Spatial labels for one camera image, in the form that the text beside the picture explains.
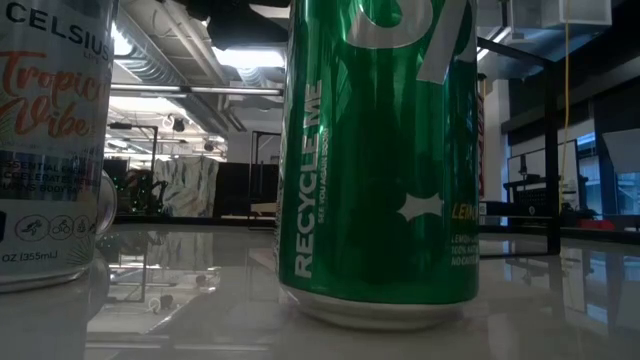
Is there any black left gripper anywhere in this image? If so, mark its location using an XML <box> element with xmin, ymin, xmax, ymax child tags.
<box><xmin>187</xmin><ymin>0</ymin><xmax>292</xmax><ymax>52</ymax></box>

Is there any bright ceiling light panel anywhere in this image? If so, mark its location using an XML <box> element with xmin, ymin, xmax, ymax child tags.
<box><xmin>212</xmin><ymin>47</ymin><xmax>287</xmax><ymax>70</ymax></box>

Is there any long tube light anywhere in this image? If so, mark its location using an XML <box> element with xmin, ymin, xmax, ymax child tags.
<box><xmin>109</xmin><ymin>82</ymin><xmax>284</xmax><ymax>97</ymax></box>

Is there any black metal rack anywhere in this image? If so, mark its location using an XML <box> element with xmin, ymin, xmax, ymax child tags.
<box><xmin>105</xmin><ymin>122</ymin><xmax>160</xmax><ymax>221</ymax></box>

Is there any black partition panel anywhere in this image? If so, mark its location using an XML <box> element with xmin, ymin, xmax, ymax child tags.
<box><xmin>213</xmin><ymin>162</ymin><xmax>280</xmax><ymax>219</ymax></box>

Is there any white green patterned curtain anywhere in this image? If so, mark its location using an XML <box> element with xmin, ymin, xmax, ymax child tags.
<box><xmin>152</xmin><ymin>155</ymin><xmax>221</xmax><ymax>219</ymax></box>

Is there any white Celsius can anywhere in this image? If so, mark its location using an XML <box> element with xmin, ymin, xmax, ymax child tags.
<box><xmin>0</xmin><ymin>0</ymin><xmax>117</xmax><ymax>294</ymax></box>

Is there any black equipment desk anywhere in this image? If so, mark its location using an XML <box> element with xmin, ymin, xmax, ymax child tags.
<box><xmin>502</xmin><ymin>153</ymin><xmax>551</xmax><ymax>221</ymax></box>

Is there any white hanging box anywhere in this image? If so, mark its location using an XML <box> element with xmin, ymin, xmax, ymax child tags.
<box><xmin>542</xmin><ymin>0</ymin><xmax>614</xmax><ymax>27</ymax></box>

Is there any grey board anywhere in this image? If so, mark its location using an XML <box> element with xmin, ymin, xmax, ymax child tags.
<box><xmin>602</xmin><ymin>128</ymin><xmax>640</xmax><ymax>174</ymax></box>

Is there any red low object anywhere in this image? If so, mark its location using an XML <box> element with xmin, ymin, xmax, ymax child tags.
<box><xmin>574</xmin><ymin>218</ymin><xmax>617</xmax><ymax>232</ymax></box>

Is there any white glossy table sheet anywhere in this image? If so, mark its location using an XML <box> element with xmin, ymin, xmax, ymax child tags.
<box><xmin>0</xmin><ymin>222</ymin><xmax>640</xmax><ymax>360</ymax></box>

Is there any silver ribbed ventilation duct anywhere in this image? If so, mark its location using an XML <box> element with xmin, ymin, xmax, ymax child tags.
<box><xmin>113</xmin><ymin>29</ymin><xmax>201</xmax><ymax>86</ymax></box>

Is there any yellow hanging cable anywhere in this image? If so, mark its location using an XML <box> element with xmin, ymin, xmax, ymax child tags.
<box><xmin>558</xmin><ymin>0</ymin><xmax>571</xmax><ymax>211</ymax></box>

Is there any wooden shelf black metal frame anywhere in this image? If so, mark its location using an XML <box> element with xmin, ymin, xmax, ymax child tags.
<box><xmin>248</xmin><ymin>35</ymin><xmax>562</xmax><ymax>256</ymax></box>

